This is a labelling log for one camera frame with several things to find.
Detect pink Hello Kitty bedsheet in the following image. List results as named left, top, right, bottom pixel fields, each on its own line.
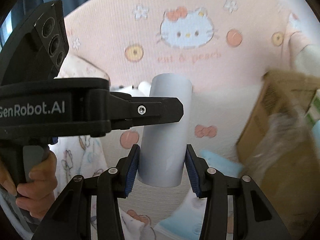
left=65, top=0, right=319, bottom=175

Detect light blue tissue pack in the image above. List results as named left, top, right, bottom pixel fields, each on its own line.
left=155, top=150, right=243, bottom=239

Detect white green small box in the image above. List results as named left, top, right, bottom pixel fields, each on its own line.
left=305, top=89, right=320, bottom=127

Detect large glossy white tube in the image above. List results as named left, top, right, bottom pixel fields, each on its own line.
left=138, top=73, right=192, bottom=187

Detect cream printed pillow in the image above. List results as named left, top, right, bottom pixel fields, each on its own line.
left=54, top=54, right=110, bottom=91

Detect brown cardboard box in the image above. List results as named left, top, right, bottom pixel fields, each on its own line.
left=236, top=69, right=319, bottom=239

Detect person's left hand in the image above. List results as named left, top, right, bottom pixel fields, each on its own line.
left=1, top=149, right=57, bottom=219

